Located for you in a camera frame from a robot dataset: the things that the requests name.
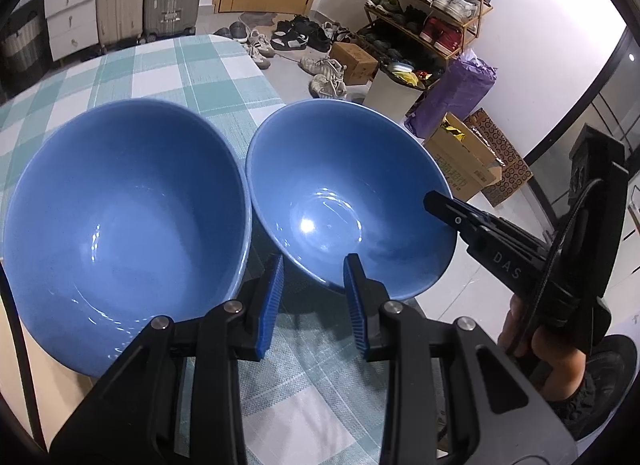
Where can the wooden shoe rack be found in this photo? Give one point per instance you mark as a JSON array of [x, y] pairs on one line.
[[430, 10]]

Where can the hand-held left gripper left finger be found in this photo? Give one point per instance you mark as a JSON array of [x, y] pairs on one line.
[[267, 310]]

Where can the patterned flat box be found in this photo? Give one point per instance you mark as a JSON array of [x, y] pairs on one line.
[[510, 165]]

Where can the open cardboard box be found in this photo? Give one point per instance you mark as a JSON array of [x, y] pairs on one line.
[[460, 165]]

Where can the grey woven basket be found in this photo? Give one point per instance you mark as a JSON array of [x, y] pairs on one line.
[[22, 45]]

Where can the white dressing table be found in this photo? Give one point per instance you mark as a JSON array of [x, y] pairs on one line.
[[70, 10]]

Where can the scattered loose shoes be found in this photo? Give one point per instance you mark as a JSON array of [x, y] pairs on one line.
[[300, 37]]

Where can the brown cardboard box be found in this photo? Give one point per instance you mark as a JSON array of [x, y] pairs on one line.
[[355, 62]]

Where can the white trash bin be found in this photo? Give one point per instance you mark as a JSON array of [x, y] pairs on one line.
[[392, 95]]

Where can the person's right hand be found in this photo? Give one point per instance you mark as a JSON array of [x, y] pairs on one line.
[[560, 370]]

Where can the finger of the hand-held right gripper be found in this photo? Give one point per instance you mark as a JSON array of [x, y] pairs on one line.
[[495, 245]]

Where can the blue bowl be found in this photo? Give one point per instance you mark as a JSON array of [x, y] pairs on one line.
[[340, 180], [125, 225]]

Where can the grey doormat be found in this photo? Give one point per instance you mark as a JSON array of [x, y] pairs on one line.
[[257, 19]]

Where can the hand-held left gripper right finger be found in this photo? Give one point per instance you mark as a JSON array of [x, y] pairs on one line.
[[356, 310]]

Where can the teal checked tablecloth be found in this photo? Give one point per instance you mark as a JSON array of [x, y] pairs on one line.
[[150, 70]]

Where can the purple bag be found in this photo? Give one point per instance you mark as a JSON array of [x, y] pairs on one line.
[[455, 90]]

